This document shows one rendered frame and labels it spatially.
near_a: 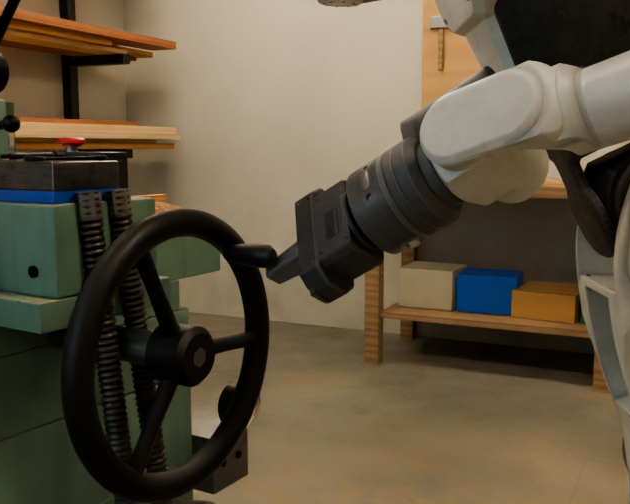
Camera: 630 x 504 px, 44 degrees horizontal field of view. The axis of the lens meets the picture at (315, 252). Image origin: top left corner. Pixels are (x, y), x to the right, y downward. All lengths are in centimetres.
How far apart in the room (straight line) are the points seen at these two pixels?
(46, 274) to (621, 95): 53
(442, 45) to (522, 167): 344
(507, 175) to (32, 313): 45
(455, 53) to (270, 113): 110
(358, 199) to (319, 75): 369
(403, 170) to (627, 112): 19
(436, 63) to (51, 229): 349
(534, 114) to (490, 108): 4
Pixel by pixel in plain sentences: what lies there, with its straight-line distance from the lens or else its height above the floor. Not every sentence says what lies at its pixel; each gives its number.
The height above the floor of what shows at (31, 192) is 97.
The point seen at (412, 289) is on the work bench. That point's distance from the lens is 376.
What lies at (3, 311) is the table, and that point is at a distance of 82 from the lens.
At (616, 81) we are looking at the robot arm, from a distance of 63.
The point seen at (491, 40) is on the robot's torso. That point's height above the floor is 113.
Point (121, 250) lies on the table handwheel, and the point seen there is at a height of 92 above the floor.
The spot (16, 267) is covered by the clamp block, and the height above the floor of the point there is 90.
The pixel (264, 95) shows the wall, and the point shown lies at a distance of 453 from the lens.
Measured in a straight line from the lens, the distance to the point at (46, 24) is 383.
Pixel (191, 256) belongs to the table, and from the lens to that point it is 107.
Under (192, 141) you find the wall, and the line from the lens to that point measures 478.
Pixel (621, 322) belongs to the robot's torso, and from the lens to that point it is 95.
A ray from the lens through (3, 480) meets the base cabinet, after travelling 91.
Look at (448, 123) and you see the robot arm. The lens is 66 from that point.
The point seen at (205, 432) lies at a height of 62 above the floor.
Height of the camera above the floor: 102
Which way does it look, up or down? 8 degrees down
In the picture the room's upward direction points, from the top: straight up
